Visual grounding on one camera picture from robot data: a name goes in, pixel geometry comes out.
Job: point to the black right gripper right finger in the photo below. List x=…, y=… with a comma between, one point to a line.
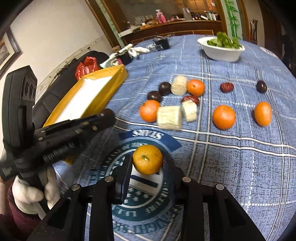
x=174, y=177

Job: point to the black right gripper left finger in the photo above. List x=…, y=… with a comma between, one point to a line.
x=121, y=176

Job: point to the orange mandarin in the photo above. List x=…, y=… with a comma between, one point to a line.
x=263, y=113
x=224, y=117
x=196, y=87
x=147, y=159
x=148, y=111

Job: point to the dark plum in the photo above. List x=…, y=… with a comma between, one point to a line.
x=155, y=95
x=108, y=117
x=165, y=88
x=261, y=86

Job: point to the red jujube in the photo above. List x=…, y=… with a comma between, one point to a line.
x=226, y=87
x=192, y=98

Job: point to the white gloved left hand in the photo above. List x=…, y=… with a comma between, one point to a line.
x=27, y=198

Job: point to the black sofa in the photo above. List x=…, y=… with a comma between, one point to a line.
x=64, y=82

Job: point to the white corn piece large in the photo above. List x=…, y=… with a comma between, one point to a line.
x=169, y=117

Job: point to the white corn piece small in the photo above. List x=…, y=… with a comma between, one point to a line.
x=189, y=110

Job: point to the yellow taped foam box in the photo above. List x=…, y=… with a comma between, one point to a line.
x=89, y=95

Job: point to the blue plaid tablecloth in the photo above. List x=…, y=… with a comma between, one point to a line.
x=255, y=163

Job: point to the white corn piece top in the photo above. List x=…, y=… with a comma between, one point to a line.
x=179, y=85

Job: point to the red plastic bag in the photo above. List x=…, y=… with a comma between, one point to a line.
x=88, y=66

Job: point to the white plush toy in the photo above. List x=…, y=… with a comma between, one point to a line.
x=124, y=56

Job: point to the white bowl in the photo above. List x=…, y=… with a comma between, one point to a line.
x=219, y=53

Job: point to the small black box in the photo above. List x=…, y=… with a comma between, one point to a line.
x=161, y=43

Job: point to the wooden sideboard counter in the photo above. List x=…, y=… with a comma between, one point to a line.
x=197, y=27

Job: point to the green lettuce leaves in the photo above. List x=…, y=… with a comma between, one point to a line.
x=222, y=40

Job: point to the pink bottle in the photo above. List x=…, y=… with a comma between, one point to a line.
x=160, y=17

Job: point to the framed wall picture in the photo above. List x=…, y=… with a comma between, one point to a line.
x=10, y=51

